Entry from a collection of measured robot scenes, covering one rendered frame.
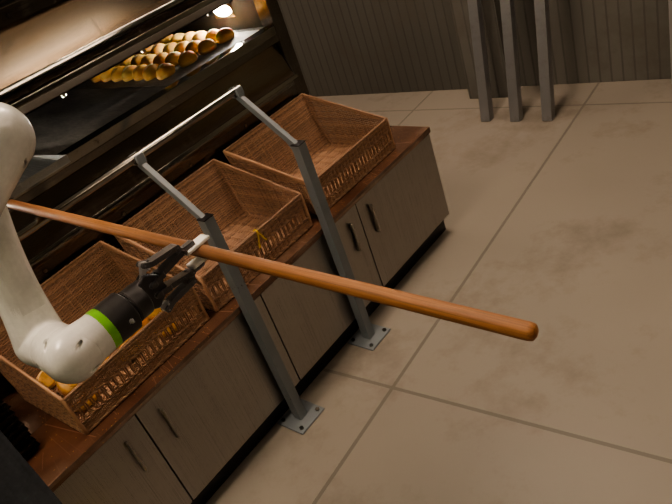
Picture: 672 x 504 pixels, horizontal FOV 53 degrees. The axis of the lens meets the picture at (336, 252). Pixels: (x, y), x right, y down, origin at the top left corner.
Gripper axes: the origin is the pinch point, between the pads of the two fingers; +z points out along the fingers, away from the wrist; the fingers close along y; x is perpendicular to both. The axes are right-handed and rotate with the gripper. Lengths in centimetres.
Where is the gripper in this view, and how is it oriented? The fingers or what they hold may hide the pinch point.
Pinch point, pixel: (198, 251)
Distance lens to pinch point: 152.0
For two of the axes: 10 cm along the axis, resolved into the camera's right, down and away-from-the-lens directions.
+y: 2.9, 8.0, 5.2
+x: 7.5, 1.4, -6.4
